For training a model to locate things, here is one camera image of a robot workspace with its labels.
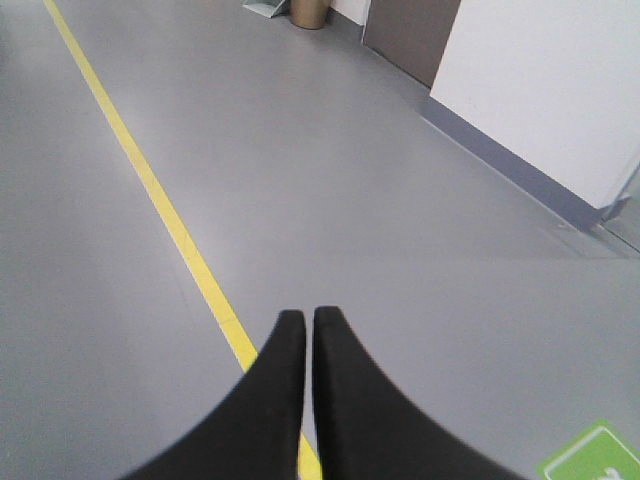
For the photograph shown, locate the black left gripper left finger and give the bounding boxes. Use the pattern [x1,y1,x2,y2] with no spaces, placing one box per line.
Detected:
[126,310,306,479]

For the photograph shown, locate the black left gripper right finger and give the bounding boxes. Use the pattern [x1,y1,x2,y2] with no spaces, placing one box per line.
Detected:
[312,306,517,479]

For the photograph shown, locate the yellow floor tape line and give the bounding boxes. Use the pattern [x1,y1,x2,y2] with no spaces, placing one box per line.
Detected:
[42,0,324,480]

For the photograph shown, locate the green floor safety sign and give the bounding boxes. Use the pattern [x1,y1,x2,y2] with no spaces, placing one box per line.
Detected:
[537,419,639,480]

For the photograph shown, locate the brown cylindrical bin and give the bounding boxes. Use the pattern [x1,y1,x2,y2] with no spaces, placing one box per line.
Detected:
[290,0,331,30]

